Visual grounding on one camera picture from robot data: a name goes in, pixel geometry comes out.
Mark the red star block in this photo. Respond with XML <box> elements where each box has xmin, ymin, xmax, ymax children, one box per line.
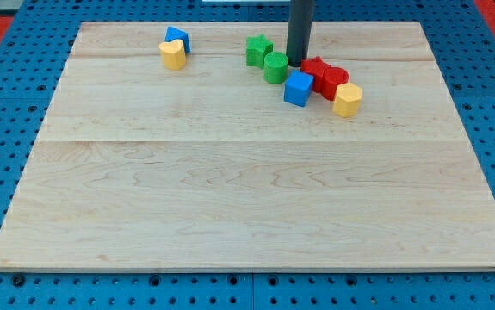
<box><xmin>300</xmin><ymin>56</ymin><xmax>331</xmax><ymax>93</ymax></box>

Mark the green cylinder block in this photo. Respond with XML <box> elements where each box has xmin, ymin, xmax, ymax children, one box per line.
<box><xmin>263</xmin><ymin>52</ymin><xmax>288</xmax><ymax>84</ymax></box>

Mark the yellow hexagon block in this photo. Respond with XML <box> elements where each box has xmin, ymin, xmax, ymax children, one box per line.
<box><xmin>332</xmin><ymin>83</ymin><xmax>362</xmax><ymax>118</ymax></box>

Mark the green star block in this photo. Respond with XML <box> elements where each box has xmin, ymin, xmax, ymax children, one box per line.
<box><xmin>245</xmin><ymin>34</ymin><xmax>274</xmax><ymax>69</ymax></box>

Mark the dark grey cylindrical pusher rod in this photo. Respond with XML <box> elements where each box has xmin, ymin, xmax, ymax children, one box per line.
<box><xmin>286</xmin><ymin>0</ymin><xmax>316</xmax><ymax>67</ymax></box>

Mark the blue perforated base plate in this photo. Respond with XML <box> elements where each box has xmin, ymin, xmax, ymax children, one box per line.
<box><xmin>0</xmin><ymin>1</ymin><xmax>495</xmax><ymax>309</ymax></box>

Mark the light wooden board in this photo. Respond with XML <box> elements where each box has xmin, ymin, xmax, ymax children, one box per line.
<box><xmin>0</xmin><ymin>22</ymin><xmax>495</xmax><ymax>273</ymax></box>

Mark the blue triangle block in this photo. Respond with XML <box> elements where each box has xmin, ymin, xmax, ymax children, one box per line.
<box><xmin>164</xmin><ymin>26</ymin><xmax>191</xmax><ymax>54</ymax></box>

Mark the blue cube block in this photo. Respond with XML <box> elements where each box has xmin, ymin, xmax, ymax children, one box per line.
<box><xmin>283</xmin><ymin>71</ymin><xmax>314</xmax><ymax>107</ymax></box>

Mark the red cylinder block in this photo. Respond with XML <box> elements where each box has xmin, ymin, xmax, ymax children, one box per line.
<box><xmin>320</xmin><ymin>66</ymin><xmax>350</xmax><ymax>101</ymax></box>

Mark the yellow heart block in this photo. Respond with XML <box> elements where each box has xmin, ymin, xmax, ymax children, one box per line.
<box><xmin>158</xmin><ymin>39</ymin><xmax>187</xmax><ymax>71</ymax></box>

